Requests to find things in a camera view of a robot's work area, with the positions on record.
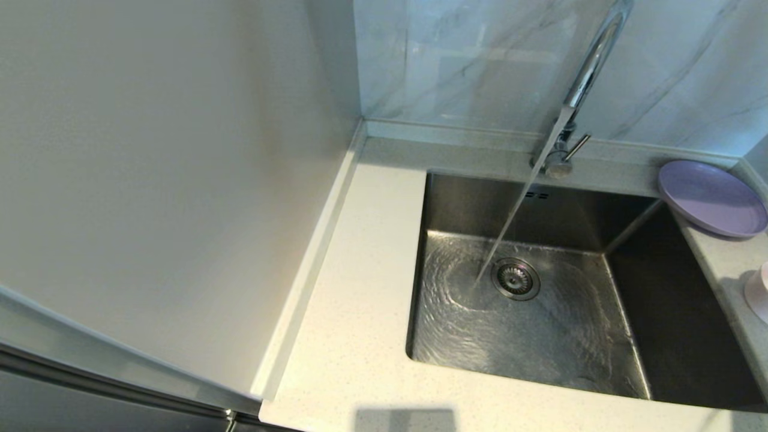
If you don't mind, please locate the pale pink bowl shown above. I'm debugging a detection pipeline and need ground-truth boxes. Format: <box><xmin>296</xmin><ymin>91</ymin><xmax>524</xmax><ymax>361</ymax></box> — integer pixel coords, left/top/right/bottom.
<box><xmin>744</xmin><ymin>262</ymin><xmax>768</xmax><ymax>326</ymax></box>

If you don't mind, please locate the stainless steel sink basin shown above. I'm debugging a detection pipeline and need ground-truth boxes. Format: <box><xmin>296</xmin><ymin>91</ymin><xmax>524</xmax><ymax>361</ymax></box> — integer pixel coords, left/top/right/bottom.
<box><xmin>406</xmin><ymin>170</ymin><xmax>766</xmax><ymax>412</ymax></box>

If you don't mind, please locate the purple plastic plate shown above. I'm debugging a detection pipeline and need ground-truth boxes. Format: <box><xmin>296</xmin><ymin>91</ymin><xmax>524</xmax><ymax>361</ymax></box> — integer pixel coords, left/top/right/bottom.
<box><xmin>658</xmin><ymin>159</ymin><xmax>768</xmax><ymax>238</ymax></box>

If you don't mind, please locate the chrome gooseneck faucet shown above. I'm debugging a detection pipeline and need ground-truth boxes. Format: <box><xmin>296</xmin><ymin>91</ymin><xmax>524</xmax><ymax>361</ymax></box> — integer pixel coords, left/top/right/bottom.
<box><xmin>529</xmin><ymin>0</ymin><xmax>634</xmax><ymax>179</ymax></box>

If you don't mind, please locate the round metal drain strainer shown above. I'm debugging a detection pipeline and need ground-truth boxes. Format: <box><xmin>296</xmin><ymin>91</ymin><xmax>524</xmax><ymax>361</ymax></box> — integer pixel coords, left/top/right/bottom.
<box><xmin>491</xmin><ymin>258</ymin><xmax>541</xmax><ymax>301</ymax></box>

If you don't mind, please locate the tall white cabinet grey front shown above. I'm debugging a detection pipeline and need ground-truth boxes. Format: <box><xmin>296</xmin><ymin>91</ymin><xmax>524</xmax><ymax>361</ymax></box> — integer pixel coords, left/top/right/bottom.
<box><xmin>0</xmin><ymin>0</ymin><xmax>367</xmax><ymax>432</ymax></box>

